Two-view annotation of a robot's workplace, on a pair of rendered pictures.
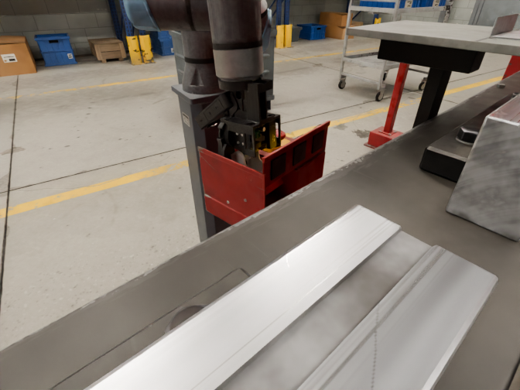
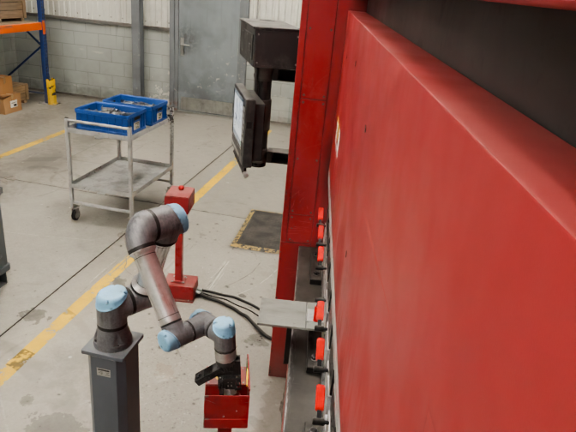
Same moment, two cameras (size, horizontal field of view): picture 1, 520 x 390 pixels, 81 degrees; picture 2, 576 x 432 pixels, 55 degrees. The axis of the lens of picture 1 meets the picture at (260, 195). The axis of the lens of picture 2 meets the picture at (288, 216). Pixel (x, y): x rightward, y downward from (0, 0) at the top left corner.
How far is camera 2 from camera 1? 1.70 m
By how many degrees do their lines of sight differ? 43
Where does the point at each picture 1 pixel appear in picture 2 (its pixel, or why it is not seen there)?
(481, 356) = not seen: hidden behind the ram
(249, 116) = (234, 373)
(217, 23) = (225, 346)
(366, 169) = (294, 381)
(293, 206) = (291, 404)
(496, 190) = not seen: hidden behind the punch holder
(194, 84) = (115, 345)
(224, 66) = (226, 359)
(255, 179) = (243, 399)
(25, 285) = not seen: outside the picture
